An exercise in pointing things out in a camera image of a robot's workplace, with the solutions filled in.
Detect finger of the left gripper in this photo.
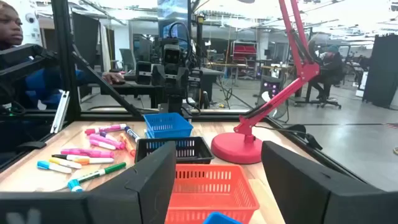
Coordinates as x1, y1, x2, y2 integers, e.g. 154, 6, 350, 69
135, 60, 153, 86
187, 68, 204, 92

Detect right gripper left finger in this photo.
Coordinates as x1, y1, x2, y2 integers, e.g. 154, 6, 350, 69
0, 141, 178, 224

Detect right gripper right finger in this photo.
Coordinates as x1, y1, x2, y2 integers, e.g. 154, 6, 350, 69
261, 140, 398, 224

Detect dark green slim whiteboard marker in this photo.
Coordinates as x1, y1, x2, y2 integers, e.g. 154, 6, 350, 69
73, 161, 127, 185

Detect orange white thin marker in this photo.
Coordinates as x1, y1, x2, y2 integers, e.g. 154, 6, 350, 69
73, 157, 115, 166

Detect yellow white thin marker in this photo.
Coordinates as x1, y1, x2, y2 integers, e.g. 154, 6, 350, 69
49, 157, 83, 170

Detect pink highlighter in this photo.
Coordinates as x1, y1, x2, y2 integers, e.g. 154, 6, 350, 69
60, 147, 116, 159
88, 133, 126, 151

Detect blue white thin marker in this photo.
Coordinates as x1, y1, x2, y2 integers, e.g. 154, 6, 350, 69
36, 160, 73, 174

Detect black white thin marker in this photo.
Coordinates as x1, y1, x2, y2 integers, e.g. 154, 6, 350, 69
51, 154, 82, 161

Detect blue whiteboard marker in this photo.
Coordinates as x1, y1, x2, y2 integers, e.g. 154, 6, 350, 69
124, 125, 142, 144

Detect pink white thin marker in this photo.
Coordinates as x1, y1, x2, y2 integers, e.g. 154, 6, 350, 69
89, 139, 117, 151

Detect pink whiteboard marker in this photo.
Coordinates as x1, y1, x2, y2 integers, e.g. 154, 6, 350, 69
84, 123, 127, 136

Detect orange highlighter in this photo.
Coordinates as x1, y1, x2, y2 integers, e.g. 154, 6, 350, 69
118, 132, 137, 157

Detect purple thin marker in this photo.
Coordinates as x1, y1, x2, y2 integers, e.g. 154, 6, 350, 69
99, 131, 118, 142

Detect black office desk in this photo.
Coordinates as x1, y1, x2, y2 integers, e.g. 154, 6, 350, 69
99, 67, 225, 109

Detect grey office chair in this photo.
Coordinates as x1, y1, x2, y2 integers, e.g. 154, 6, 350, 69
119, 48, 137, 73

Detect person's hand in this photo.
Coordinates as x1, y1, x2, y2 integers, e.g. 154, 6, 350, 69
101, 71, 126, 85

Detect wooden workbench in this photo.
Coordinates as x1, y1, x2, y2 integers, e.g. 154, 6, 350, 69
205, 62, 249, 82

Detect red storage bin shelf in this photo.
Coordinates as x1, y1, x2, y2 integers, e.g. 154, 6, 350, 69
232, 41, 258, 62

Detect black partition panel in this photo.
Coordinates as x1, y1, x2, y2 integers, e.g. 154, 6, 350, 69
72, 12, 100, 68
362, 33, 398, 110

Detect black plastic basket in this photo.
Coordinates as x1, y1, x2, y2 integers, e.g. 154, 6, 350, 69
134, 136, 215, 165

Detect grey computer tower purple lights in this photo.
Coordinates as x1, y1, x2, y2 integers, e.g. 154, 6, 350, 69
257, 74, 289, 119

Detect red desk lamp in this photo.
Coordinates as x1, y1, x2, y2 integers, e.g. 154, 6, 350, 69
210, 0, 322, 165

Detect black lamp power adapter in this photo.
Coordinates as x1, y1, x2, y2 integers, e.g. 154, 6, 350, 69
281, 123, 323, 151

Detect black office chair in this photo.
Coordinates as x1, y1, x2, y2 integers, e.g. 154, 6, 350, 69
294, 79, 343, 110

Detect orange plastic basket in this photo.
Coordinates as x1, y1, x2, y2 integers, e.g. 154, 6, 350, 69
164, 164, 261, 224

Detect person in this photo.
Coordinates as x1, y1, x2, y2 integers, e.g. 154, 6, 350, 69
0, 1, 127, 110
307, 44, 345, 102

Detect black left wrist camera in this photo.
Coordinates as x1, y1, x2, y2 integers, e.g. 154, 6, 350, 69
162, 44, 182, 76

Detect black aluminium rig frame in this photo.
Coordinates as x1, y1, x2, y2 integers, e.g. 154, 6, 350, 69
0, 0, 371, 187

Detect silver aluminium bracket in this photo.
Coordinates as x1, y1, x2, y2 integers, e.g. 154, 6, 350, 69
50, 90, 71, 134

